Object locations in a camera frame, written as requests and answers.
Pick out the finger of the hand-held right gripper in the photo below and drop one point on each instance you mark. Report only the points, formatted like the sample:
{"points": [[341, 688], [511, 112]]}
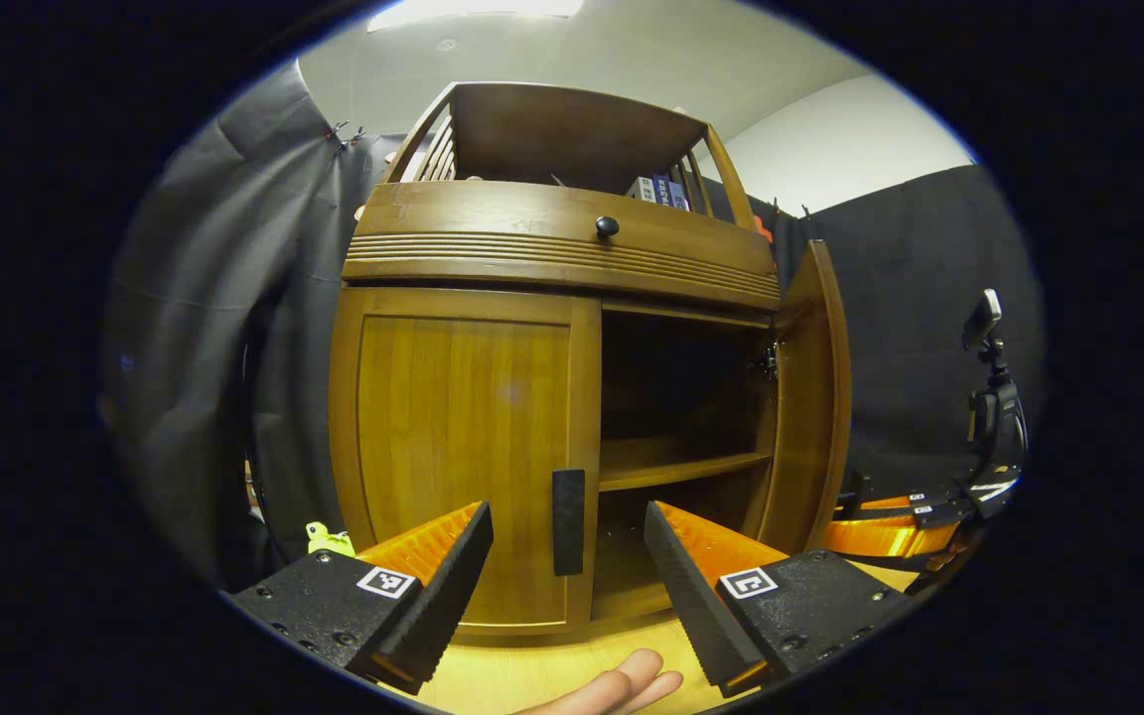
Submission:
{"points": [[880, 502], [880, 538]]}

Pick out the green frog plush toy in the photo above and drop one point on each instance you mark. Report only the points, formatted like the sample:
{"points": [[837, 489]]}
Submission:
{"points": [[329, 541]]}

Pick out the dark blue spine book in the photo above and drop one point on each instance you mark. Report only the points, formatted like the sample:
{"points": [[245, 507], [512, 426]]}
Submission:
{"points": [[661, 191]]}

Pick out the light blue spine book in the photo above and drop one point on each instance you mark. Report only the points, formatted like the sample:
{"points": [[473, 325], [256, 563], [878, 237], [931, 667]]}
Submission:
{"points": [[678, 195]]}

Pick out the wooden shoe cabinet door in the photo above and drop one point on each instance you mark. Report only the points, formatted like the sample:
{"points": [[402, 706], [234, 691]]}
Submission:
{"points": [[453, 427], [810, 397]]}

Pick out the wooden double-door shoe cabinet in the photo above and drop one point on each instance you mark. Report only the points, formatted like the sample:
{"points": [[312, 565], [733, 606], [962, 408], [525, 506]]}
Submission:
{"points": [[572, 139]]}

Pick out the black backdrop cloth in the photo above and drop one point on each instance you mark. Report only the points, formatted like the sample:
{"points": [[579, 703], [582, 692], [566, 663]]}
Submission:
{"points": [[224, 348]]}

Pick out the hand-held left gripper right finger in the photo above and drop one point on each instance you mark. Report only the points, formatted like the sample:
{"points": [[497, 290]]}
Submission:
{"points": [[701, 606]]}

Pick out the ceiling light panel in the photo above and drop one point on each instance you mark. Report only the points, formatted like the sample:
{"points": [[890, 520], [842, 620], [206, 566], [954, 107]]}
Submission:
{"points": [[473, 10]]}

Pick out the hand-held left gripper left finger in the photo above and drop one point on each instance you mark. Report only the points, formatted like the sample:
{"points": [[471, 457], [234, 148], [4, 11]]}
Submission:
{"points": [[448, 606]]}

